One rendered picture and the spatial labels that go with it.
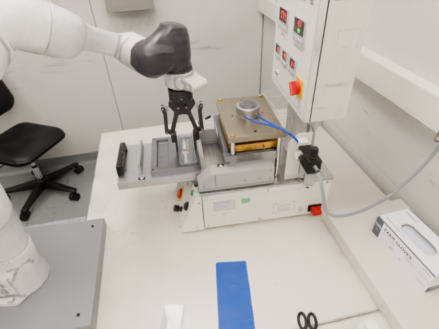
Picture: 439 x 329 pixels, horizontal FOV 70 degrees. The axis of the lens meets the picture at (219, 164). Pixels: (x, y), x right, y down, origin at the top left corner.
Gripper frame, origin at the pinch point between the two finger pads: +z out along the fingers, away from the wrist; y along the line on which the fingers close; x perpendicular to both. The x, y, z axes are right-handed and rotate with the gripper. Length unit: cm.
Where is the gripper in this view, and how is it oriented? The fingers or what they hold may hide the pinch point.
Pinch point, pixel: (185, 141)
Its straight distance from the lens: 109.1
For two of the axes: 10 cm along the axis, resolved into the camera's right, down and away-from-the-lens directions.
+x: 1.6, 6.0, -7.9
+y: -9.9, 1.1, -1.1
